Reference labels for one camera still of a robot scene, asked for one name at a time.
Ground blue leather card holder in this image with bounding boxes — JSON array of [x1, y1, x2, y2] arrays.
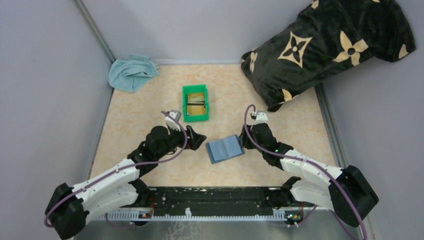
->
[[205, 135, 245, 164]]

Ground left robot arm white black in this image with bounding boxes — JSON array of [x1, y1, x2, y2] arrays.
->
[[43, 125, 207, 240]]

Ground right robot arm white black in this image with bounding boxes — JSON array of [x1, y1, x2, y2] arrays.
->
[[240, 123, 380, 227]]

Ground cards in green bin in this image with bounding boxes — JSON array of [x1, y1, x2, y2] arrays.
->
[[186, 92, 206, 116]]

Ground green plastic bin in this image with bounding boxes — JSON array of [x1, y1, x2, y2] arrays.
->
[[182, 84, 210, 123]]

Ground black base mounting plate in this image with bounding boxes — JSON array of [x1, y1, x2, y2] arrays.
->
[[126, 186, 302, 217]]

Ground light blue cloth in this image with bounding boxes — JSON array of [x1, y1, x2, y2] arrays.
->
[[108, 54, 160, 93]]

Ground black floral blanket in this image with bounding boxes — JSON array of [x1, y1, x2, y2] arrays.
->
[[240, 0, 416, 112]]

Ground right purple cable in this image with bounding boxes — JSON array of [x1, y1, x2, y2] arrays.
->
[[244, 104, 369, 240]]

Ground purple cable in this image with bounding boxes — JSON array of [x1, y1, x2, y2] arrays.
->
[[43, 110, 189, 230], [244, 104, 369, 240]]

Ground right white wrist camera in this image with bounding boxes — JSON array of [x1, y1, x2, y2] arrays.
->
[[250, 111, 268, 125]]

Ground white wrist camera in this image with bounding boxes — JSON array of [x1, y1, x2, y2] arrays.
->
[[250, 111, 268, 125], [164, 109, 182, 132]]

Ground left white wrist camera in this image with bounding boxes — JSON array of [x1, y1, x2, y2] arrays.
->
[[164, 109, 182, 132]]

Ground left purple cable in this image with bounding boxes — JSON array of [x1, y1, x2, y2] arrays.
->
[[43, 110, 189, 230]]

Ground aluminium frame rail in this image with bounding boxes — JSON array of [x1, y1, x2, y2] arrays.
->
[[68, 187, 369, 222]]

